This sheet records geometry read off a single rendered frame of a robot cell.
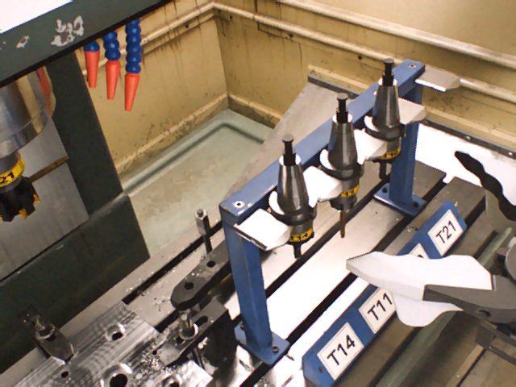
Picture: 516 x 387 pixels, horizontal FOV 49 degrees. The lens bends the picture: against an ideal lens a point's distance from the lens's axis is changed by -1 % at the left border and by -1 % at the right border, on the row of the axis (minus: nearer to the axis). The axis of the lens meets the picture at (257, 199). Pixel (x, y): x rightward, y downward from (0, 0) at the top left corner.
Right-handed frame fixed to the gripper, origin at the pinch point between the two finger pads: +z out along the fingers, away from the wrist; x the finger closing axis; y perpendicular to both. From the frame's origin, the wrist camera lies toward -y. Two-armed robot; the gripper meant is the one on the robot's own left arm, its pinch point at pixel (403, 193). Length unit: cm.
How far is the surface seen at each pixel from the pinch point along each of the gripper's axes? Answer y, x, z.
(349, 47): 44, 82, 65
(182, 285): 48, 4, 44
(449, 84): 23, 50, 21
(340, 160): 21.2, 21.3, 21.9
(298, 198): 20.6, 11.3, 21.1
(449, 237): 52, 45, 14
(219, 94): 77, 81, 119
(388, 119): 20.8, 32.6, 21.6
